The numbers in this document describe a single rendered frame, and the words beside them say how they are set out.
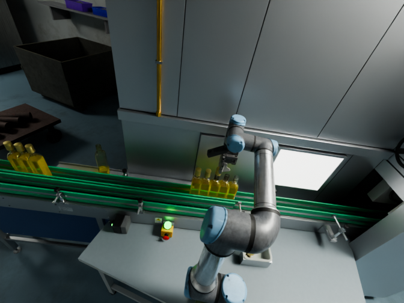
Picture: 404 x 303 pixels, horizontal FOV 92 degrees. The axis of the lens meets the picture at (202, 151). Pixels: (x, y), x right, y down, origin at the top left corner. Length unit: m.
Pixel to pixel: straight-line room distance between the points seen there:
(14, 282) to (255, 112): 2.20
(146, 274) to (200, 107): 0.95
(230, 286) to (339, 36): 1.13
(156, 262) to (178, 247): 0.15
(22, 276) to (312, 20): 2.55
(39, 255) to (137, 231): 1.18
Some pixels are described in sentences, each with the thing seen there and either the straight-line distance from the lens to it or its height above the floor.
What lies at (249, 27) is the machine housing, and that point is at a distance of 0.98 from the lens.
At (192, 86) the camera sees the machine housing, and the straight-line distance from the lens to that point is 1.04.
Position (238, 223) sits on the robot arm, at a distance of 0.62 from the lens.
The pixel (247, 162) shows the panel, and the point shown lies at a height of 1.16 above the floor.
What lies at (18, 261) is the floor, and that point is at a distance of 2.44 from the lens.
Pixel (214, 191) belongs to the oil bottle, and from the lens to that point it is 1.25.
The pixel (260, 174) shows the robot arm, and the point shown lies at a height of 1.47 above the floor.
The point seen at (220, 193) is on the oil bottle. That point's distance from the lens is 1.28.
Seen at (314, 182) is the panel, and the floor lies 1.07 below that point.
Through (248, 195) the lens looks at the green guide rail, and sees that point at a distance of 1.40.
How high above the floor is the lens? 1.98
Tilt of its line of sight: 40 degrees down
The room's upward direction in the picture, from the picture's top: 11 degrees clockwise
